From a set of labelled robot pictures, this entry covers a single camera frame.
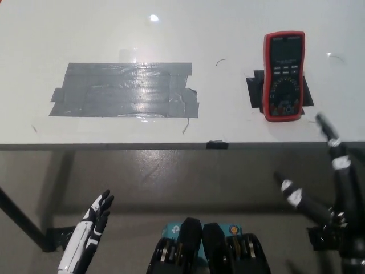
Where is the red black digital multimeter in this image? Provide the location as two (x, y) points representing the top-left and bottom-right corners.
(262, 30), (306, 122)

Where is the black metal table leg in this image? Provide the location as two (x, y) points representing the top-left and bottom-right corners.
(0, 187), (51, 242)

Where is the black table foot plate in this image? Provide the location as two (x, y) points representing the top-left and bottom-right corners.
(307, 226), (343, 252)
(42, 224), (78, 252)

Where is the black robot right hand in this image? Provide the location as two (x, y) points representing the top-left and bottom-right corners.
(273, 112), (365, 238)

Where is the small black tape strip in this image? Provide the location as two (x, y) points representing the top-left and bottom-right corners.
(205, 139), (230, 150)

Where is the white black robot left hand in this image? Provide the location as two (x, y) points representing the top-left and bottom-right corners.
(56, 189), (115, 274)

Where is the grey duct tape patch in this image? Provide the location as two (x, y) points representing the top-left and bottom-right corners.
(48, 62), (200, 118)

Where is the black tape patch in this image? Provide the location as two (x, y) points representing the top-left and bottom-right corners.
(246, 69), (315, 115)

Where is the black teal robot torso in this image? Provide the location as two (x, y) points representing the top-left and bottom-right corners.
(147, 217), (271, 274)

